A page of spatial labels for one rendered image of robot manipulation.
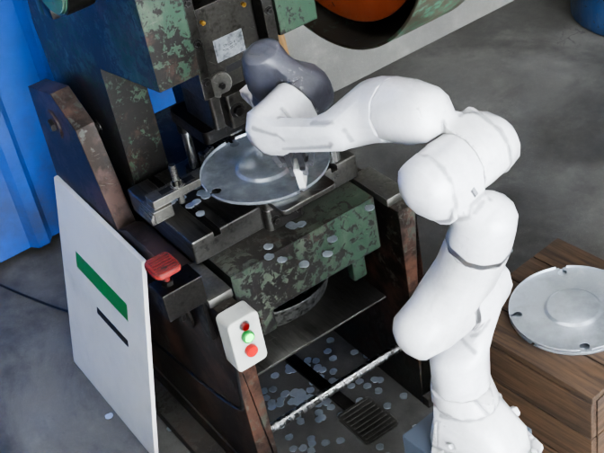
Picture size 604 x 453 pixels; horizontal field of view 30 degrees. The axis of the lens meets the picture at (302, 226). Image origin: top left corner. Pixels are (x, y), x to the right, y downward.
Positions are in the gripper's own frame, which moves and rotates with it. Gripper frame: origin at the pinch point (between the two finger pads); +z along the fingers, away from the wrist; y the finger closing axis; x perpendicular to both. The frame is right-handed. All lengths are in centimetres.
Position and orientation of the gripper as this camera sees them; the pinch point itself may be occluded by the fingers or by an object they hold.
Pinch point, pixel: (300, 173)
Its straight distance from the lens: 236.2
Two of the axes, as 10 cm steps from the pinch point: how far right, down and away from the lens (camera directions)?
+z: 1.9, 5.5, 8.1
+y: 9.8, -0.4, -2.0
